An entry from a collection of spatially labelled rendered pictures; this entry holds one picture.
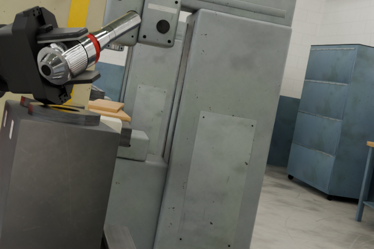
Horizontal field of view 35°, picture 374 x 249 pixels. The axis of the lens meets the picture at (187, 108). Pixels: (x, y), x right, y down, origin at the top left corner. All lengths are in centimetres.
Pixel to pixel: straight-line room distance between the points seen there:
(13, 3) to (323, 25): 851
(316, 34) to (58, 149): 975
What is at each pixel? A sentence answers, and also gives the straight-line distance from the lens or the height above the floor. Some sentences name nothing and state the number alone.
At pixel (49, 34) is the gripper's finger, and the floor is 122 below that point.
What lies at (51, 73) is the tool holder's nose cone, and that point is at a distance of 69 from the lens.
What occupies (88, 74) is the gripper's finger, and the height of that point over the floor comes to 118.
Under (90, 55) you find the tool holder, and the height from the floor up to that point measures 121.
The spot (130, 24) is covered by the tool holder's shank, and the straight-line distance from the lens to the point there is 80.
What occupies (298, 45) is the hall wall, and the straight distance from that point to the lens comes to 1023.
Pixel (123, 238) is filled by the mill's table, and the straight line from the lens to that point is 95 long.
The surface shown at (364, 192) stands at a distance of 675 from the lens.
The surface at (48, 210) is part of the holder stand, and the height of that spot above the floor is 102.
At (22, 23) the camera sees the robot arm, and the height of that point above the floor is 123.
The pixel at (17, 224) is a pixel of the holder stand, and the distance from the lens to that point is 72.
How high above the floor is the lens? 120
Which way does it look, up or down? 3 degrees down
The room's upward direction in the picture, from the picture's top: 11 degrees clockwise
